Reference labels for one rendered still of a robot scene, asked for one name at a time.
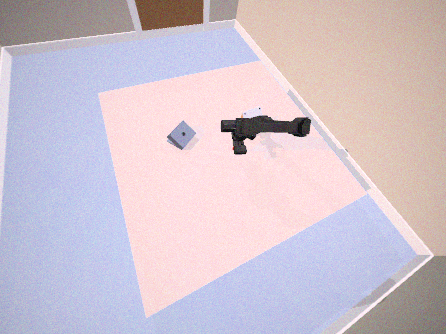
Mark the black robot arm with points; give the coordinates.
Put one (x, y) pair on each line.
(250, 127)

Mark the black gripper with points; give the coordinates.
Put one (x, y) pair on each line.
(238, 143)

